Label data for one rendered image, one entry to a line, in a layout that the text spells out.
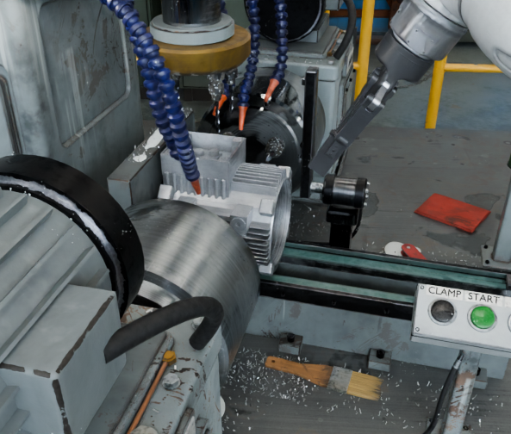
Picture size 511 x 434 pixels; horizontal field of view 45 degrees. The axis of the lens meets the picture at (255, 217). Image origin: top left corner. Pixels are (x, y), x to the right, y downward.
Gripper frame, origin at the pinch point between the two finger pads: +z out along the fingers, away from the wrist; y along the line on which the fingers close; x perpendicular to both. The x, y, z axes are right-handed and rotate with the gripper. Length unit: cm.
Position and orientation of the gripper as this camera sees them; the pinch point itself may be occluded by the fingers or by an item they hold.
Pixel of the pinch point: (328, 153)
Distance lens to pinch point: 95.7
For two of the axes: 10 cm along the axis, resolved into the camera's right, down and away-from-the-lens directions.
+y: -2.5, 5.1, -8.2
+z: -4.9, 6.7, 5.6
